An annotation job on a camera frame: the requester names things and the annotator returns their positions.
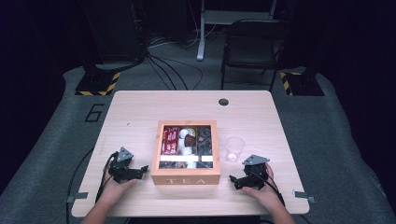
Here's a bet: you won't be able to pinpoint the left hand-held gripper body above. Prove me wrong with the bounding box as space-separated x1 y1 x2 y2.
107 147 138 184

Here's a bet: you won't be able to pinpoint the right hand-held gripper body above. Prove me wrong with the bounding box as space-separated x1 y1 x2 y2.
242 154 271 189

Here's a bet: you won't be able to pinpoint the wooden tea box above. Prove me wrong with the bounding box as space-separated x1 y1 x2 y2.
150 119 222 187

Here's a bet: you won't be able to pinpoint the person's left hand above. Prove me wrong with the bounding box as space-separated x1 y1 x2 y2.
98 168 138 208

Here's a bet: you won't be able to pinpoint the person's right hand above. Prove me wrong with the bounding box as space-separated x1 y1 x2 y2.
242 162 285 210

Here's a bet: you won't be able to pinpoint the clear plastic cup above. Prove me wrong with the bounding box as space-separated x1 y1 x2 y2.
224 136 247 163

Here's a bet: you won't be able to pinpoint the red drink mix packet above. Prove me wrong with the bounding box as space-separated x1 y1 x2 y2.
170 126 179 156
161 126 172 156

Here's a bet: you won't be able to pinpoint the dark foil tea packet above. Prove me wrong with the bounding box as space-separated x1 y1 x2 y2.
196 126 214 147
197 145 214 157

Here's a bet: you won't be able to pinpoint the grey table clamp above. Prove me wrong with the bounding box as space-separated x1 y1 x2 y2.
66 191 90 203
292 189 316 204

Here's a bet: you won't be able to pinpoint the brown coffee capsule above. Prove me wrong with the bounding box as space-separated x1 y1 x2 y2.
184 134 198 148

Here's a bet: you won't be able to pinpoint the hazard striped stand base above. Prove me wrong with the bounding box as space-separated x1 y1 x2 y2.
75 71 121 97
278 71 325 97

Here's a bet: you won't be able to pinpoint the black folding chair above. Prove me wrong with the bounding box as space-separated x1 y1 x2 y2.
220 19 291 93

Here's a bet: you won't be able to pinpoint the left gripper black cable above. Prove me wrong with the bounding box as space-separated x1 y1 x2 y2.
94 151 120 203

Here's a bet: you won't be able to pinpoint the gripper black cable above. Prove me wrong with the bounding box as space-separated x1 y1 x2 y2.
248 170 286 207
94 151 120 203

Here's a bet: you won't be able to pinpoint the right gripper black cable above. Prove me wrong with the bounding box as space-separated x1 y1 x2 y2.
248 170 286 207

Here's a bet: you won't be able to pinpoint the black cable at table edge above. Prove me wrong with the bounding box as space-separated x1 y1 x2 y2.
64 148 95 224

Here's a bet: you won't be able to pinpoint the black floor cables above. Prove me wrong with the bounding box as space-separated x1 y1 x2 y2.
145 53 205 91

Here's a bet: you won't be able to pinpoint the white floor cables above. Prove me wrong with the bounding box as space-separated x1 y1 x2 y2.
148 18 219 49

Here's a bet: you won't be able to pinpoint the white desk frame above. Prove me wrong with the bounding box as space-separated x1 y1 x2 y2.
196 0 278 62

